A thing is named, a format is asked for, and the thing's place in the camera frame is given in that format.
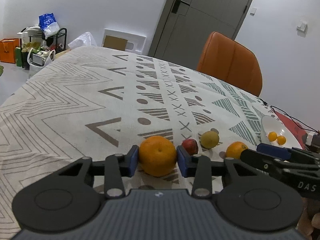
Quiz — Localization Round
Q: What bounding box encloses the small yellow kumquat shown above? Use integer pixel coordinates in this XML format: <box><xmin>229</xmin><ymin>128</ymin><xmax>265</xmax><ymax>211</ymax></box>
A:
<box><xmin>277</xmin><ymin>135</ymin><xmax>286</xmax><ymax>145</ymax></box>

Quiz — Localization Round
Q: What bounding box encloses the small orange kumquat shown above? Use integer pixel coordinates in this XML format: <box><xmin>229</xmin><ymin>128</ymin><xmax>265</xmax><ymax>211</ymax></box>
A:
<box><xmin>267</xmin><ymin>132</ymin><xmax>278</xmax><ymax>142</ymax></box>

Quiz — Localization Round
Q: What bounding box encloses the green-brown round fruit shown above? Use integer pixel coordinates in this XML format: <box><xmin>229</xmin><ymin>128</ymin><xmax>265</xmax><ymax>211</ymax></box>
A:
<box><xmin>200</xmin><ymin>131</ymin><xmax>220</xmax><ymax>149</ymax></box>

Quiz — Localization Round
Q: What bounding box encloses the large orange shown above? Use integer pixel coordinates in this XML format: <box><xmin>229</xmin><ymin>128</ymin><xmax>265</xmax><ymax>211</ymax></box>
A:
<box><xmin>138</xmin><ymin>135</ymin><xmax>177</xmax><ymax>177</ymax></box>

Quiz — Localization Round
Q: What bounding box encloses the person's right hand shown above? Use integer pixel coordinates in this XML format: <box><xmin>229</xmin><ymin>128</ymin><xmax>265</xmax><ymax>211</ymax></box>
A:
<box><xmin>297</xmin><ymin>198</ymin><xmax>319</xmax><ymax>239</ymax></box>

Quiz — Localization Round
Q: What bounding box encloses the red orange table mat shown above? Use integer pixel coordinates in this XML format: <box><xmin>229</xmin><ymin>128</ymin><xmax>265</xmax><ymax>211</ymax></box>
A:
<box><xmin>275</xmin><ymin>111</ymin><xmax>307</xmax><ymax>142</ymax></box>

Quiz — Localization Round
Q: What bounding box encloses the white ceramic plate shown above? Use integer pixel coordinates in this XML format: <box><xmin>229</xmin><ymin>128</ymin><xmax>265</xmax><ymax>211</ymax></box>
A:
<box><xmin>260</xmin><ymin>115</ymin><xmax>302</xmax><ymax>149</ymax></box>

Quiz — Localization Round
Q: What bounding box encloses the white power adapter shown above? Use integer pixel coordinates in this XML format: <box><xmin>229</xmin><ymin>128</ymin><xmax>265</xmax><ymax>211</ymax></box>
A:
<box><xmin>305</xmin><ymin>131</ymin><xmax>320</xmax><ymax>153</ymax></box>

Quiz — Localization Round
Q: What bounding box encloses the patterned white tablecloth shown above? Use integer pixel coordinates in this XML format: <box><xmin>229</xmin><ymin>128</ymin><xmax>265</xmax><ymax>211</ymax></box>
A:
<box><xmin>0</xmin><ymin>45</ymin><xmax>308</xmax><ymax>239</ymax></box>

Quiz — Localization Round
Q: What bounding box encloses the orange leather chair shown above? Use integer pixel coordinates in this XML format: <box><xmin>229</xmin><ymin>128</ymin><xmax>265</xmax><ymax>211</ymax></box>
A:
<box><xmin>196</xmin><ymin>31</ymin><xmax>263</xmax><ymax>96</ymax></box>

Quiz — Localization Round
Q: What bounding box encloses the white foam packaging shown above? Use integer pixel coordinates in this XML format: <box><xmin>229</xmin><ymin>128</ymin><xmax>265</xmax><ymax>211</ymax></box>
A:
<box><xmin>103</xmin><ymin>28</ymin><xmax>146</xmax><ymax>55</ymax></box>

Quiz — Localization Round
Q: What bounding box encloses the brown cardboard piece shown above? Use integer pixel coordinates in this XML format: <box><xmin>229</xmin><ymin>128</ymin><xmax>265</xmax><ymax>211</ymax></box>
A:
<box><xmin>103</xmin><ymin>35</ymin><xmax>127</xmax><ymax>51</ymax></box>

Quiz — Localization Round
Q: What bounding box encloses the white plastic shopping bag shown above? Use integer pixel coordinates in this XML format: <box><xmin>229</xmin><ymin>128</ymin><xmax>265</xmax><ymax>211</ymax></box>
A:
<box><xmin>27</xmin><ymin>48</ymin><xmax>55</xmax><ymax>78</ymax></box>

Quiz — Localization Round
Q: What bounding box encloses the translucent plastic bag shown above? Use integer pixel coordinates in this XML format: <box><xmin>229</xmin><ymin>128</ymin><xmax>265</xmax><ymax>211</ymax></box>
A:
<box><xmin>68</xmin><ymin>32</ymin><xmax>97</xmax><ymax>49</ymax></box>

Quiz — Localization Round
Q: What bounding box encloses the black metal rack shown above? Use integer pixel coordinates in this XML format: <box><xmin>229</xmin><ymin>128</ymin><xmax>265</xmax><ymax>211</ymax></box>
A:
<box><xmin>18</xmin><ymin>26</ymin><xmax>67</xmax><ymax>70</ymax></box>

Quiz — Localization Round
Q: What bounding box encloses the green box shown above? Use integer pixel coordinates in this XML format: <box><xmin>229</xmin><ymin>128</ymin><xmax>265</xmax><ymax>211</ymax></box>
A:
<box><xmin>15</xmin><ymin>47</ymin><xmax>23</xmax><ymax>67</ymax></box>

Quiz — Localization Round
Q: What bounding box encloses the blue white plastic bag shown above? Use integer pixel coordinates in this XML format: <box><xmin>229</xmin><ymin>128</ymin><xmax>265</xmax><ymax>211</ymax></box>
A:
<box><xmin>39</xmin><ymin>13</ymin><xmax>60</xmax><ymax>38</ymax></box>

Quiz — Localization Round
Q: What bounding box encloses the grey door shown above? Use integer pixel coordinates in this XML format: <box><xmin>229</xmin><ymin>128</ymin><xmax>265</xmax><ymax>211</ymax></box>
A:
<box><xmin>148</xmin><ymin>0</ymin><xmax>252</xmax><ymax>69</ymax></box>

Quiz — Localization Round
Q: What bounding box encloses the orange paper bag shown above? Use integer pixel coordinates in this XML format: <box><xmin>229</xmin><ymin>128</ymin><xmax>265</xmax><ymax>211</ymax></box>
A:
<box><xmin>0</xmin><ymin>38</ymin><xmax>20</xmax><ymax>63</ymax></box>

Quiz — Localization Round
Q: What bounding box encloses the black cable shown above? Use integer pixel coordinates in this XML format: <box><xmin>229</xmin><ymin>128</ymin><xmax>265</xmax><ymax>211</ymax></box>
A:
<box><xmin>258</xmin><ymin>97</ymin><xmax>320</xmax><ymax>133</ymax></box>

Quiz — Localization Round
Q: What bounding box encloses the small white wall switch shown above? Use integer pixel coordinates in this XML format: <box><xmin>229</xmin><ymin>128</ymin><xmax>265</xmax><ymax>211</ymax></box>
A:
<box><xmin>249</xmin><ymin>7</ymin><xmax>257</xmax><ymax>16</ymax></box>

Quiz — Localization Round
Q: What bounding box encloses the black door lock handle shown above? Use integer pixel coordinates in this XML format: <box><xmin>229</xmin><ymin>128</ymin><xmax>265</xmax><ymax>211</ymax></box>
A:
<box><xmin>171</xmin><ymin>0</ymin><xmax>190</xmax><ymax>14</ymax></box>

